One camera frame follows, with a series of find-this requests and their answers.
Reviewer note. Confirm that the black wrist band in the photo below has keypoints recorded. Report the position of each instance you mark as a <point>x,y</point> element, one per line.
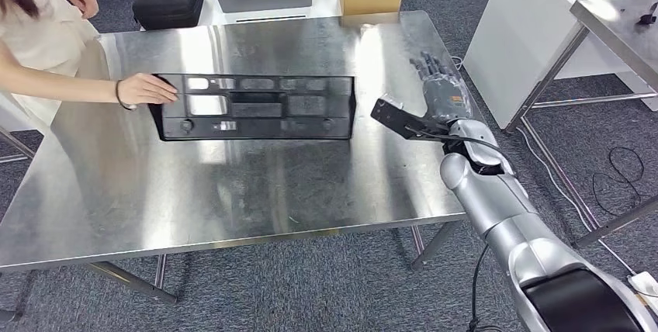
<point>117,94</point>

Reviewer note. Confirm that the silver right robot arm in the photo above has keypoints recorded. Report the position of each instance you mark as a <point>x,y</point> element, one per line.
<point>488,191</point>

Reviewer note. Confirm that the black plastic panel part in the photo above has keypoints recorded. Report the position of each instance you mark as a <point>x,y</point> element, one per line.
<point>267,128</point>

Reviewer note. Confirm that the person's right forearm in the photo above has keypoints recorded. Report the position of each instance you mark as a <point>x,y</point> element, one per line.
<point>61,88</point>

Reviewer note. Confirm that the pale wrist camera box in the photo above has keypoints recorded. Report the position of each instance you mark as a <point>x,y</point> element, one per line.
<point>392,102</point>

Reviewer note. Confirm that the white power strip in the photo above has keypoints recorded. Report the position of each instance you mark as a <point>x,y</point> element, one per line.
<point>645,283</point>

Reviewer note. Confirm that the person's left hand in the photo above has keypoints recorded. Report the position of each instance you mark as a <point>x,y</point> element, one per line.
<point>82,2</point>

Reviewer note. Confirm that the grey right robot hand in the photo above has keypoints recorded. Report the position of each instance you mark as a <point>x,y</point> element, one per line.
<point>447,98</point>

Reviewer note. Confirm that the person's right hand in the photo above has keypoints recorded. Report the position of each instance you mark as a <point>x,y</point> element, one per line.
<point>146,90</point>

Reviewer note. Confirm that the white partition panel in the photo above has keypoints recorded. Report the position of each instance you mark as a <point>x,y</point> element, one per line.
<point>514,37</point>
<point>6,119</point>

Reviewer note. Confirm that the black camera bracket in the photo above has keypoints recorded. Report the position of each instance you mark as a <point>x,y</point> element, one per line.
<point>396,119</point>

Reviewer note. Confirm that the steel workbench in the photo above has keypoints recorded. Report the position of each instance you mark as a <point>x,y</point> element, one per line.
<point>257,191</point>

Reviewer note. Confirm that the steel table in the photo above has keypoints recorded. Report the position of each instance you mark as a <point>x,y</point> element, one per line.
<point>18,143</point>
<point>617,26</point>

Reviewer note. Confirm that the person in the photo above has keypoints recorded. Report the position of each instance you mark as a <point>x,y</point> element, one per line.
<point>41,37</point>

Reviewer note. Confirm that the black zip case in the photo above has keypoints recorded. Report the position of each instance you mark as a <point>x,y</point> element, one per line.
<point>167,3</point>

